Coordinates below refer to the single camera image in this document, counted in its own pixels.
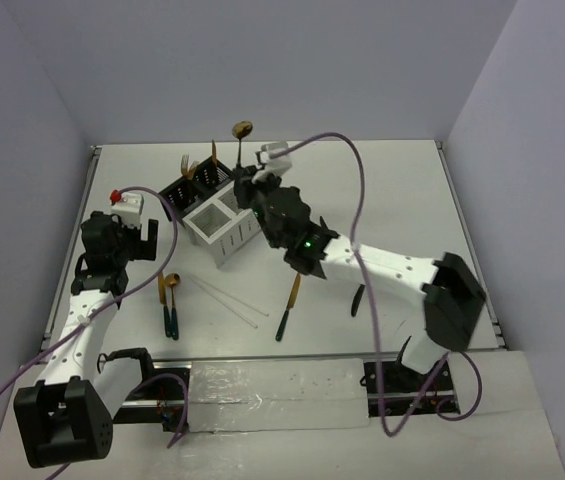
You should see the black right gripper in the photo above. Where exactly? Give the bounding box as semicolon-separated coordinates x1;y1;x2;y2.
235;164;283;249

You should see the gold fork green handle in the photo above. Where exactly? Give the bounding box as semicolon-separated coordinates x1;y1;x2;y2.
180;154;195;179
188;161;199;181

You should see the gold spoon green handle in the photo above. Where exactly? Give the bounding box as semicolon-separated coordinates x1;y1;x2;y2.
232;120;253;168
165;273;180;340

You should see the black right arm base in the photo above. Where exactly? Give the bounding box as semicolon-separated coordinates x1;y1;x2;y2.
359;337;460;418

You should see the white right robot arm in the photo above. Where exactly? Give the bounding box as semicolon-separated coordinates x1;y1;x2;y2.
233;166;486;391

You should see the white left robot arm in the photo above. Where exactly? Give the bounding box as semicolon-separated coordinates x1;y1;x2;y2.
13;211;159;468

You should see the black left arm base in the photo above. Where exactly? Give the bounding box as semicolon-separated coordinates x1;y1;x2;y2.
95;348;190;436

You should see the white chopstick upper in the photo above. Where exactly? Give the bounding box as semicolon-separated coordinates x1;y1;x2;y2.
191;275;270;317

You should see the white chopstick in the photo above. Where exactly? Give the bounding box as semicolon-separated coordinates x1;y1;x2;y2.
191;275;270;317
191;277;259;330

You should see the white utensil caddy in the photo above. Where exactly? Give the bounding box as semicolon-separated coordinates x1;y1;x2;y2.
183;180;261;268

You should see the black utensil caddy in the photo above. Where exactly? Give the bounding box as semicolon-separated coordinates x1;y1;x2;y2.
159;157;234;224

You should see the white chopstick lower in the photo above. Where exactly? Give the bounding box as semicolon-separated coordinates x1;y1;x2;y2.
191;277;259;330

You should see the black knife lower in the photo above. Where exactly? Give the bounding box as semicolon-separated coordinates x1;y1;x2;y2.
350;284;366;318

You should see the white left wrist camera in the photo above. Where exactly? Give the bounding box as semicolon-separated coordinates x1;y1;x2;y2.
110;190;144;230

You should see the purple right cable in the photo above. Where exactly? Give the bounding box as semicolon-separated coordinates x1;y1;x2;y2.
271;132;486;437

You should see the aluminium table rail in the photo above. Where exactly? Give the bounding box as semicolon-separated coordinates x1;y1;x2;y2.
39;145;102;352

